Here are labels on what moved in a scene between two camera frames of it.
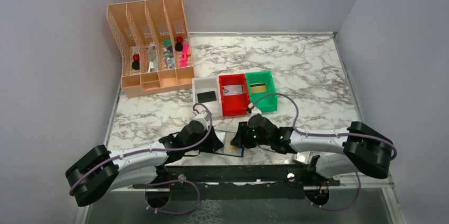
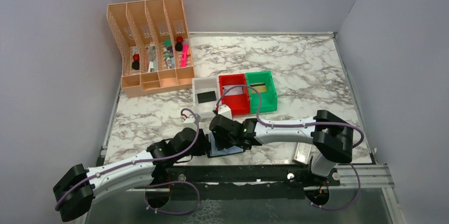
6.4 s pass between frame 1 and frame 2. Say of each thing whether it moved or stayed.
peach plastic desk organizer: stayed
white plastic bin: stayed
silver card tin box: moved
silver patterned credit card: stayed
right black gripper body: moved
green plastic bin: stayed
